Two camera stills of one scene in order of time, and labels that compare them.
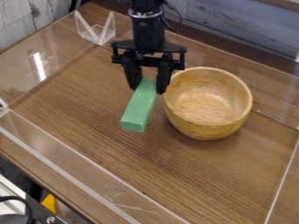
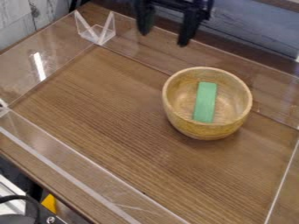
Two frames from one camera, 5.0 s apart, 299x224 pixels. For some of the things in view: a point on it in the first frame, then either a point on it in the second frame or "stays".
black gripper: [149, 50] → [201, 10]
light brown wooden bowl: [207, 101] stays
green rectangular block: [141, 104] → [205, 103]
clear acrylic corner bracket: [98, 33] stays
